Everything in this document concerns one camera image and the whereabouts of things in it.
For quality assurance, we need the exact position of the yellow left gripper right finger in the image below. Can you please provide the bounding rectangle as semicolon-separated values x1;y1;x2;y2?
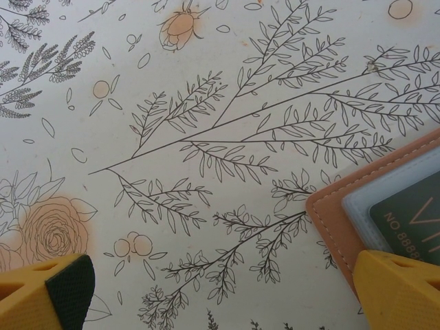
353;250;440;330

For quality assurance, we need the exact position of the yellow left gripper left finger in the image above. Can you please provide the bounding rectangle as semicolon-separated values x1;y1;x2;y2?
0;253;96;330

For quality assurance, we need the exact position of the dark green VIP card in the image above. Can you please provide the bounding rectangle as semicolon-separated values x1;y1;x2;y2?
369;170;440;267

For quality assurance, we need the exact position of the floral patterned table mat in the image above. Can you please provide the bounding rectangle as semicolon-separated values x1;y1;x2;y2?
0;0;440;330

